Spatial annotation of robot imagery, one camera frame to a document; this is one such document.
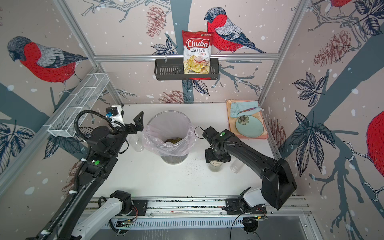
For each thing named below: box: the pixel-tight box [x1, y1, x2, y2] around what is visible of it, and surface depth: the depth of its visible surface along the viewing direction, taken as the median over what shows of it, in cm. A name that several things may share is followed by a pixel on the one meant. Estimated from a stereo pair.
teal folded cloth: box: [230, 101, 261, 118], surface depth 120 cm
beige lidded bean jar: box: [209, 160, 223, 173], surface depth 76 cm
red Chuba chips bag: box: [182, 30, 214, 80], surface depth 87 cm
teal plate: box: [235, 115, 264, 138], surface depth 109 cm
